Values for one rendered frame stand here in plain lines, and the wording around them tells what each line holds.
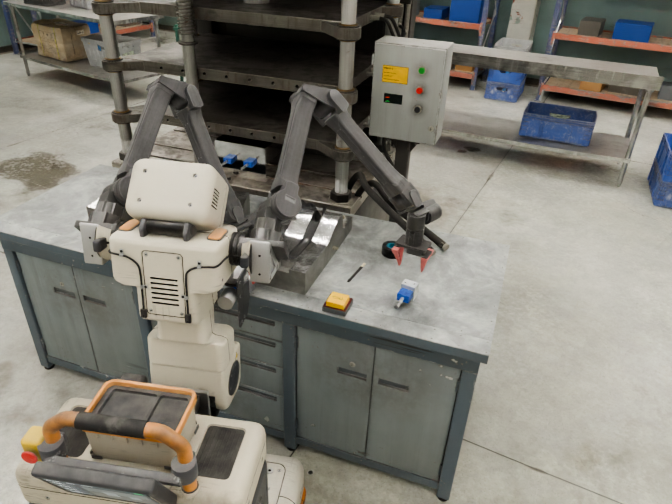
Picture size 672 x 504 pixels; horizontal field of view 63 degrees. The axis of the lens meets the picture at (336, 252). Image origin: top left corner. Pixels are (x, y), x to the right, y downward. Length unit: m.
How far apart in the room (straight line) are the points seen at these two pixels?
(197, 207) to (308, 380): 1.00
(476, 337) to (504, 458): 0.87
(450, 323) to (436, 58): 1.08
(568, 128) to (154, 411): 4.50
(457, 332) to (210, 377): 0.76
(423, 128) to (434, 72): 0.24
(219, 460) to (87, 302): 1.29
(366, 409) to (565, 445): 0.97
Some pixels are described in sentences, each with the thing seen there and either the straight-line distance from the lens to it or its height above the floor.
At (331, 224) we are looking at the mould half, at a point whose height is 0.92.
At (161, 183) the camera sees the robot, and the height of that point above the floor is 1.35.
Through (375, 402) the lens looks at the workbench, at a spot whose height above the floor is 0.41.
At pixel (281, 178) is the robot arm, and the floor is 1.31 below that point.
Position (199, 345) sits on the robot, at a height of 0.90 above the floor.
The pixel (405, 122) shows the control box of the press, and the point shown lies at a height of 1.16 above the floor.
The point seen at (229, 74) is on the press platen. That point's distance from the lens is 2.64.
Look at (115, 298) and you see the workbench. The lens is 2.40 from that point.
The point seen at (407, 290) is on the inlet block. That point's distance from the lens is 1.87.
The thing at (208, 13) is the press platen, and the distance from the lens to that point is 2.67.
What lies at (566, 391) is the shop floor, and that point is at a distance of 2.94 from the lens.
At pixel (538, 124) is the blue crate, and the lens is 5.31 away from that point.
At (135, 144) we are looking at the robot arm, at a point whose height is 1.35.
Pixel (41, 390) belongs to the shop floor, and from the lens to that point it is 2.94.
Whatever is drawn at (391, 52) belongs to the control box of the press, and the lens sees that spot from 2.40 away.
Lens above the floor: 1.91
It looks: 31 degrees down
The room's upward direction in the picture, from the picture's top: 2 degrees clockwise
